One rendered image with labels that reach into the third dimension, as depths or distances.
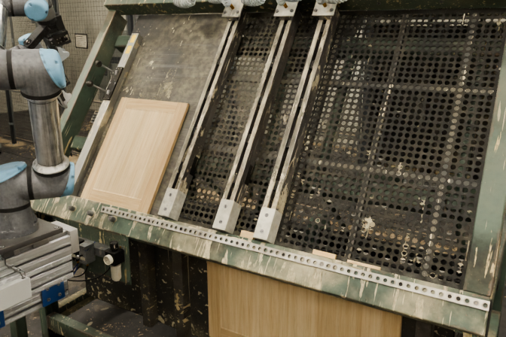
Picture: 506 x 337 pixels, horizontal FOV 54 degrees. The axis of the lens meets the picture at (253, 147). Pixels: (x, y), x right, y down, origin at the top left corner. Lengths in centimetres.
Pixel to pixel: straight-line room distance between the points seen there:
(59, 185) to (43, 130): 22
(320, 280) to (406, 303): 30
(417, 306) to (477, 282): 20
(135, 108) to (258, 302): 113
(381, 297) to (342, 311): 40
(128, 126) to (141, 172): 30
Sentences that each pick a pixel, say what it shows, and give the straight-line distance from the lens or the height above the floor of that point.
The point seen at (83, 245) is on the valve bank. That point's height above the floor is 76.
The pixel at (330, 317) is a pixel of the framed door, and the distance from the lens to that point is 218.
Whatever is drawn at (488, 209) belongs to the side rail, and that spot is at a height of 113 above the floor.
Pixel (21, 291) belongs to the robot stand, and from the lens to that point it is 177.
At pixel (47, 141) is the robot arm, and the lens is 170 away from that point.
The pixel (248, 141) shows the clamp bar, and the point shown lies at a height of 124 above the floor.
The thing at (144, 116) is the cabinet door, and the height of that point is 128.
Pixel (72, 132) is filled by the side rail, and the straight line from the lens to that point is 290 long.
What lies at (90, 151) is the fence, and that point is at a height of 109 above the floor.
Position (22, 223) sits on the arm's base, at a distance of 184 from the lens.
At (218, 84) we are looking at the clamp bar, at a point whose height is 145.
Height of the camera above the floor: 171
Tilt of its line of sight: 14 degrees down
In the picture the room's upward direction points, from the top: straight up
